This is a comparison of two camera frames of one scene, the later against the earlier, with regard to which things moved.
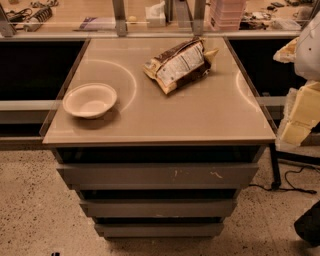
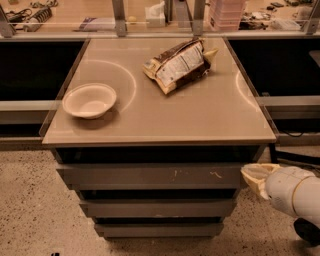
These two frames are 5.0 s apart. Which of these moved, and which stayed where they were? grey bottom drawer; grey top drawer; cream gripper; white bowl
Moved: cream gripper
Stayed: white bowl; grey bottom drawer; grey top drawer
